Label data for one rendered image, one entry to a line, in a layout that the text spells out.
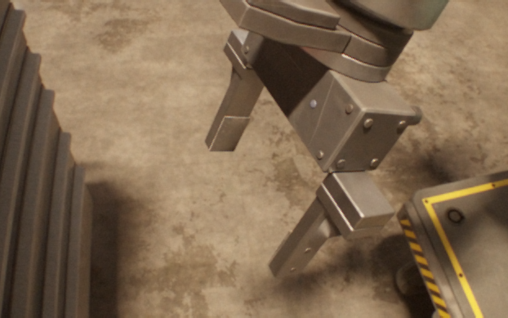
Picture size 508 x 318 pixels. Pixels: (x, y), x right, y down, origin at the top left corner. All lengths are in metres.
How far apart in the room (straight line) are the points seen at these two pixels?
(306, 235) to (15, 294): 0.38
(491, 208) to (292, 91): 0.77
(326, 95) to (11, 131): 0.43
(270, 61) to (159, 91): 1.17
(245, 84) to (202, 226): 0.86
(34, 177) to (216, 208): 0.67
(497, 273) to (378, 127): 0.71
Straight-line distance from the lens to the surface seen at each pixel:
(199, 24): 1.71
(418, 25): 0.28
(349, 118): 0.27
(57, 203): 0.76
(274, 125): 1.40
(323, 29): 0.26
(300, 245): 0.33
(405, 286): 1.12
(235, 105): 0.40
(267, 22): 0.25
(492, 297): 0.94
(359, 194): 0.29
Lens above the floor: 1.09
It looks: 55 degrees down
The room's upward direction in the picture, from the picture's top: 9 degrees clockwise
